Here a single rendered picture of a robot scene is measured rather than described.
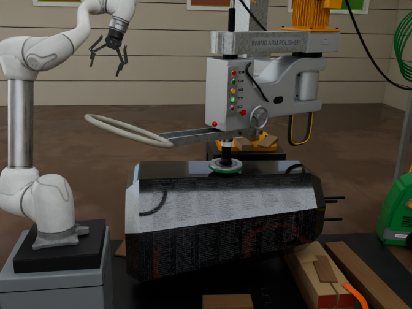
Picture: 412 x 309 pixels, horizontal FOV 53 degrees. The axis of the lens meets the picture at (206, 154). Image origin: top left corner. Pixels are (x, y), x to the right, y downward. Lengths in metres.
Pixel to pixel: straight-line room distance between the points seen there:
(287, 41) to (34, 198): 1.71
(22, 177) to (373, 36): 8.72
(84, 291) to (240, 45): 1.51
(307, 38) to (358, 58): 6.99
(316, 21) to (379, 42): 7.14
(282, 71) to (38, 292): 1.86
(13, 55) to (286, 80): 1.61
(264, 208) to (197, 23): 6.41
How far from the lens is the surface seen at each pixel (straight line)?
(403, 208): 3.70
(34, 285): 1.82
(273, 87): 2.66
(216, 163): 2.66
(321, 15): 2.89
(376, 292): 3.05
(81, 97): 8.79
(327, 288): 2.78
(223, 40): 2.41
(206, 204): 2.53
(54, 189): 1.78
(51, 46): 1.79
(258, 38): 2.51
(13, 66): 1.89
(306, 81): 2.91
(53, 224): 1.82
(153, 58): 8.60
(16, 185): 1.91
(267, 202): 2.62
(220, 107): 2.47
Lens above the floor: 1.78
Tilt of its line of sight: 18 degrees down
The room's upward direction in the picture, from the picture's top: 1 degrees clockwise
